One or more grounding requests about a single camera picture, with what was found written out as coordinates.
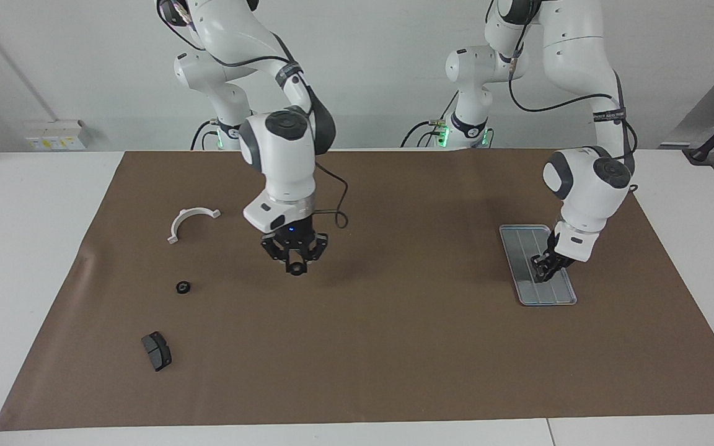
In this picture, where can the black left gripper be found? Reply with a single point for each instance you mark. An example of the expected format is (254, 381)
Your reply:
(558, 254)

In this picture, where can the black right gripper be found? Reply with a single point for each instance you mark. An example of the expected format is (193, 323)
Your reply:
(294, 230)

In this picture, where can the large black bearing gear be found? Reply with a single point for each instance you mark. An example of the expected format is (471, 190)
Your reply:
(296, 268)
(183, 287)

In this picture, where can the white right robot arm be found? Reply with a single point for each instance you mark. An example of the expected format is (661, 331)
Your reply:
(282, 155)

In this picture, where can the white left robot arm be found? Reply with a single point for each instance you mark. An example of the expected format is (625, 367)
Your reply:
(586, 179)

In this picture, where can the silver metal tray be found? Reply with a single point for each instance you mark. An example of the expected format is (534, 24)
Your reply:
(524, 260)

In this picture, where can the brown paper table mat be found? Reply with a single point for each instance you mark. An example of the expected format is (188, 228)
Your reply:
(394, 359)

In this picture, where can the dark grey brake pad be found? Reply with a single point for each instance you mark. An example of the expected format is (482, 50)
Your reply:
(157, 352)

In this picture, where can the white box with yellow labels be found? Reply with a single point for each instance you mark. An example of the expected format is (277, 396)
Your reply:
(53, 139)

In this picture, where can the white curved plastic bracket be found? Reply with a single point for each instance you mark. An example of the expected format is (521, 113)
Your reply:
(177, 223)

